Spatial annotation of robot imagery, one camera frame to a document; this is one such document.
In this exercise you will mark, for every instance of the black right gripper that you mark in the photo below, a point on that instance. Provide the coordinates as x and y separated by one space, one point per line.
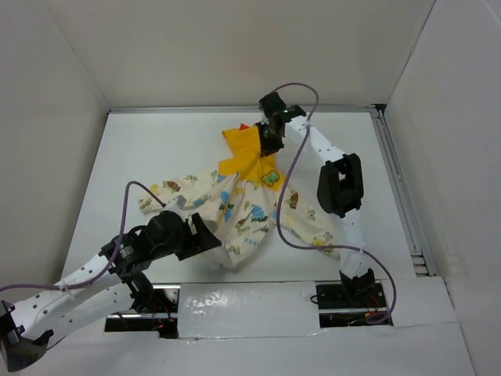
268 146

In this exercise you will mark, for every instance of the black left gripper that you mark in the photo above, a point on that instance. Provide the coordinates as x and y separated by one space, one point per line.
198 242

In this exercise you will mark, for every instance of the cream yellow dinosaur print jacket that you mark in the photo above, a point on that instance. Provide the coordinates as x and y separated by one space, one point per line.
242 199

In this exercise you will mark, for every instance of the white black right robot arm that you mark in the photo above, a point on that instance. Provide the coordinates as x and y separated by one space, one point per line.
339 191

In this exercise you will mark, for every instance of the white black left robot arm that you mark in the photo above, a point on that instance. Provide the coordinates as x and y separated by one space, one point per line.
113 281

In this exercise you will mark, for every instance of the white taped base cover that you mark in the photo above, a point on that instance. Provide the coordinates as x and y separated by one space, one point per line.
247 310

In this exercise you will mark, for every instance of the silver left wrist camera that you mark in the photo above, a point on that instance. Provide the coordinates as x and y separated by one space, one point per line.
176 203

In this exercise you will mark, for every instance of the aluminium rail frame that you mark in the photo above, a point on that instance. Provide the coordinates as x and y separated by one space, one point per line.
148 144

